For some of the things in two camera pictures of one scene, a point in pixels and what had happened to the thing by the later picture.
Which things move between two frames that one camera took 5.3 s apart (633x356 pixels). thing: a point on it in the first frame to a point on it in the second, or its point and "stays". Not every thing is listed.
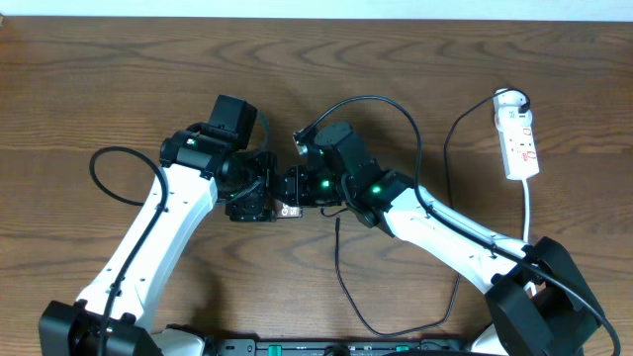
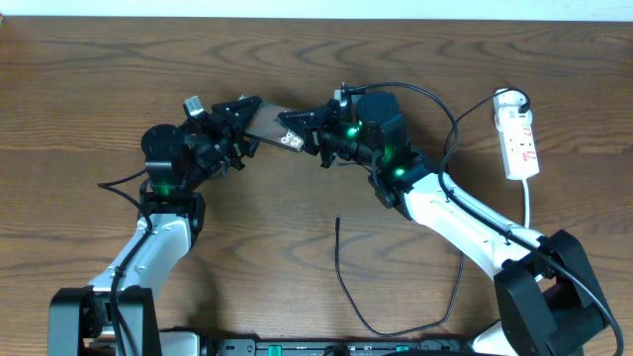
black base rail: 320,346 stays
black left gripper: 256,209 to 230,137
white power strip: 516,135 stays
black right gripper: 295,178 to 314,128
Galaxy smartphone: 289,212 to 265,127
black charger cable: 448,195 stays
